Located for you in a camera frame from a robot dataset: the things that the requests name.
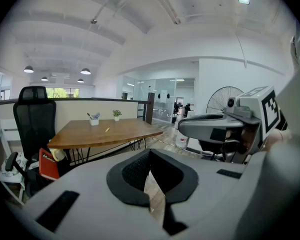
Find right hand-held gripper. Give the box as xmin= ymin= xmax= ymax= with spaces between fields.
xmin=177 ymin=85 xmax=289 ymax=164

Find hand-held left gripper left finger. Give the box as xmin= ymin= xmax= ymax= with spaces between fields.
xmin=22 ymin=148 xmax=170 ymax=240

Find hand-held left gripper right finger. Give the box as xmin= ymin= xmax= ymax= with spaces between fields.
xmin=149 ymin=148 xmax=250 ymax=240

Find person's right forearm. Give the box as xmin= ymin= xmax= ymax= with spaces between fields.
xmin=261 ymin=127 xmax=293 ymax=152

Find person's right hand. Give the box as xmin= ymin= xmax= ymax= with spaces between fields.
xmin=226 ymin=128 xmax=260 ymax=155

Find clear water jug red label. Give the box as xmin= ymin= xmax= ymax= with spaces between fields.
xmin=174 ymin=127 xmax=190 ymax=149

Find black metal table legs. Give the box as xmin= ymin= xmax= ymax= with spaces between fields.
xmin=69 ymin=138 xmax=147 ymax=165

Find red box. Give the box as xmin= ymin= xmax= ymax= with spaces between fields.
xmin=38 ymin=147 xmax=61 ymax=181

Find cream cloth bundle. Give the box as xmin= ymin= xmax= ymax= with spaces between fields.
xmin=49 ymin=147 xmax=66 ymax=163

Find person's beige shirt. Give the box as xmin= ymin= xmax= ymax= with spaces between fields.
xmin=274 ymin=28 xmax=300 ymax=147

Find patterned seat cushion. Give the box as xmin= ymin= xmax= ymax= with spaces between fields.
xmin=0 ymin=155 xmax=28 ymax=184

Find black mesh office chair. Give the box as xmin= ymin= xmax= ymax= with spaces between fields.
xmin=4 ymin=85 xmax=57 ymax=198

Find white chair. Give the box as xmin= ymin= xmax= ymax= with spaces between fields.
xmin=0 ymin=118 xmax=28 ymax=206

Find black pedestal fan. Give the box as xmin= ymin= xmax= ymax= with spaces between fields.
xmin=206 ymin=85 xmax=245 ymax=115

